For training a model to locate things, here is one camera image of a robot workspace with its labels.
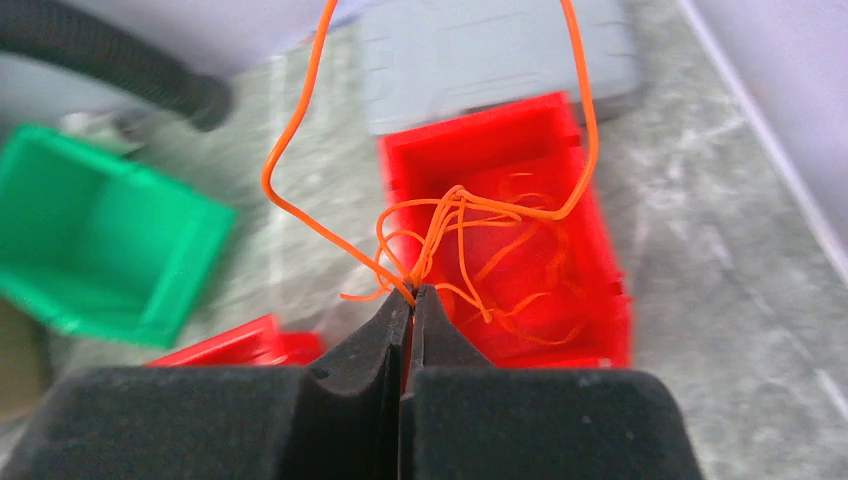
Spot left red plastic bin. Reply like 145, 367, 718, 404
147, 315, 325, 367

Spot black corrugated hose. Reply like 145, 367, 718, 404
0, 0, 234, 132

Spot orange wire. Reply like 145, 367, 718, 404
260, 0, 601, 326

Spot green plastic bin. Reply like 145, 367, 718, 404
1, 125, 236, 348

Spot right red plastic bin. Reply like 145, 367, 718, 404
378, 93, 632, 368

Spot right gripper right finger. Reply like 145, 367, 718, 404
400, 285, 702, 479

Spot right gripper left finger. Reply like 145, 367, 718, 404
1, 292, 412, 479

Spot red plastic bin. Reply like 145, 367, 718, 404
147, 315, 325, 367
378, 93, 632, 368

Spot orange wires in right bin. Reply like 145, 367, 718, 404
457, 172, 588, 349

